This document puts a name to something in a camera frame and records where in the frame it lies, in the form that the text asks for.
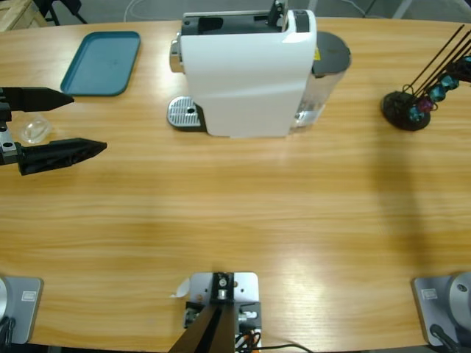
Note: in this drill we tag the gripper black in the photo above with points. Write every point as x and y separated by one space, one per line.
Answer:
7 147

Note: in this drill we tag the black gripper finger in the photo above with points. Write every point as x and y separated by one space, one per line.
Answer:
461 71

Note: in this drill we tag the clear glass cup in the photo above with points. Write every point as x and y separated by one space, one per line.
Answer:
35 129

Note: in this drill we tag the teal coffee capsule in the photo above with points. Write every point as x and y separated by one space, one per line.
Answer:
437 93
449 82
467 59
417 115

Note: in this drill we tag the white capsule coffee machine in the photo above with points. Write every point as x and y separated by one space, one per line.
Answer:
243 81

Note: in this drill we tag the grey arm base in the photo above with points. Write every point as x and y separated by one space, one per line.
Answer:
25 309
430 312

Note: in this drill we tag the purple coffee capsule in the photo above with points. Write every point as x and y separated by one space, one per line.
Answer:
425 105

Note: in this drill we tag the black capsule holder with rods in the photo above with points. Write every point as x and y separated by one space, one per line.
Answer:
395 117

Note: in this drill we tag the teal plastic tray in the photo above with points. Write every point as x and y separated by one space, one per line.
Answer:
99 62

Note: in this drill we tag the grey metal leg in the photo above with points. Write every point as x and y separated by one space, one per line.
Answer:
402 8

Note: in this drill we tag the wooden crate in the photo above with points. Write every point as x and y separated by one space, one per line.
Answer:
14 14

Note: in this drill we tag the black chair base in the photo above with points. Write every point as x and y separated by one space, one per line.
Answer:
48 5

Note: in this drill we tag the clear water tank black lid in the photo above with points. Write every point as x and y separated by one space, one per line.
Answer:
331 51

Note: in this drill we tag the white tape tab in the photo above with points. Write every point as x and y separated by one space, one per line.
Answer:
181 288

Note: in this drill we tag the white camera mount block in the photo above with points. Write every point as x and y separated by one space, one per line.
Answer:
244 287

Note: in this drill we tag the black camera post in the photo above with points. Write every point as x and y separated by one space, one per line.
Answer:
213 331

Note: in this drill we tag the black mount bracket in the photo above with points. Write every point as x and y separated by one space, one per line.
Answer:
256 308

